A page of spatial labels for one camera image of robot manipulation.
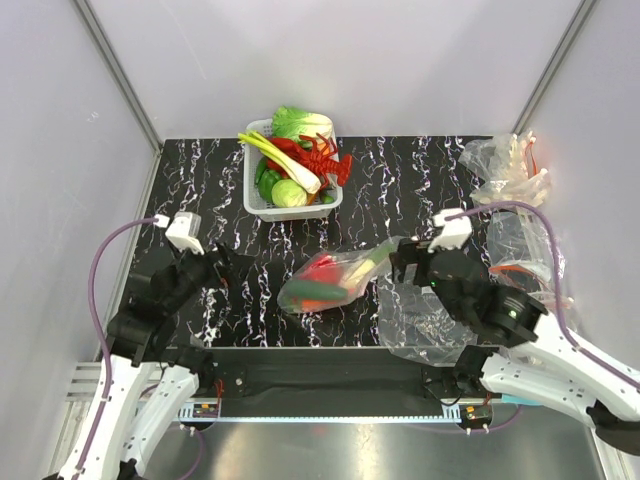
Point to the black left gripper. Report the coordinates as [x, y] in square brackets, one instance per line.
[233, 269]

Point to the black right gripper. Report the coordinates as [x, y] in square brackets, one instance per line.
[410, 251]

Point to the white radish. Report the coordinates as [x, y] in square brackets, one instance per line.
[360, 272]

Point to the red bell pepper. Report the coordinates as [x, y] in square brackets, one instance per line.
[323, 269]

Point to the green cucumber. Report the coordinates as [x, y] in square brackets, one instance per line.
[307, 289]

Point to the clear pink zip bag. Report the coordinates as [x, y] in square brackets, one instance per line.
[346, 259]

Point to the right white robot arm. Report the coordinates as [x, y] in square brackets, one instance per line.
[522, 350]

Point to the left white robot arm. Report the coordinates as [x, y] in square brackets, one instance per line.
[143, 382]

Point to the clear bag right middle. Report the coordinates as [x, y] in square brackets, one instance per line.
[519, 253]

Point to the bag of white pieces top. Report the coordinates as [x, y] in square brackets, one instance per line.
[507, 168]

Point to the white plastic basket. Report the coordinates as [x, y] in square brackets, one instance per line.
[268, 212]

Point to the green bell pepper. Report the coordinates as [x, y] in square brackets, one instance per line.
[267, 174]

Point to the round green cabbage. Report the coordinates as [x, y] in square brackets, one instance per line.
[288, 194]

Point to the green white leek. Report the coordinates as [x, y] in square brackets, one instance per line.
[300, 174]

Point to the red toy lobster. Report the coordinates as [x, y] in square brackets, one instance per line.
[318, 160]

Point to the green napa cabbage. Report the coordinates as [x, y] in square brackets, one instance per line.
[294, 123]

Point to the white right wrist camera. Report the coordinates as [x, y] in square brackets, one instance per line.
[454, 232]

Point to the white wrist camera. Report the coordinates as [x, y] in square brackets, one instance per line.
[181, 231]
[454, 232]

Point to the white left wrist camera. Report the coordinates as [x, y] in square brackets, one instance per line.
[181, 231]

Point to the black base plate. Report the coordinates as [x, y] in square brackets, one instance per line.
[329, 382]

